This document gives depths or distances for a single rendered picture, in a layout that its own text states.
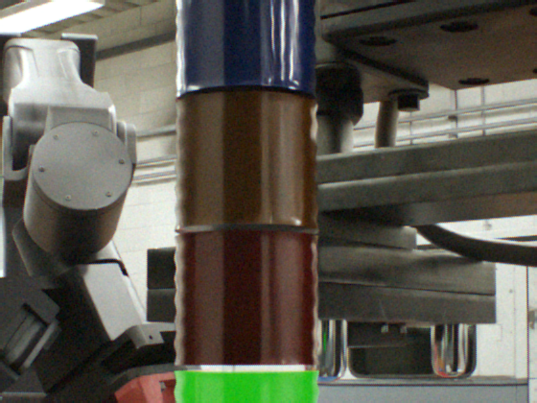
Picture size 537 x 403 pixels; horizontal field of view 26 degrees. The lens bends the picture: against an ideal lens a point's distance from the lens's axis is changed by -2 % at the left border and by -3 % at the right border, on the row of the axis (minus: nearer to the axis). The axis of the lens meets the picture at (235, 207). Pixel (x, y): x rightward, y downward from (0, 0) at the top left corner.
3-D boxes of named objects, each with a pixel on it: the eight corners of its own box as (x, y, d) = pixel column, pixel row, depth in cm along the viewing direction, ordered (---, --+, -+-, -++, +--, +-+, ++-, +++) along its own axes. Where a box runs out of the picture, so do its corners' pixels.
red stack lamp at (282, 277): (235, 364, 33) (235, 247, 34) (347, 364, 31) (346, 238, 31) (143, 365, 30) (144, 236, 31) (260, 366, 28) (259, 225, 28)
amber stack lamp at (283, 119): (235, 241, 34) (235, 126, 34) (346, 232, 31) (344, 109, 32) (144, 230, 31) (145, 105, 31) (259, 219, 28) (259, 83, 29)
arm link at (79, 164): (169, 213, 64) (156, 37, 70) (11, 208, 62) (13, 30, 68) (136, 300, 74) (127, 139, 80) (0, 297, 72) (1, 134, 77)
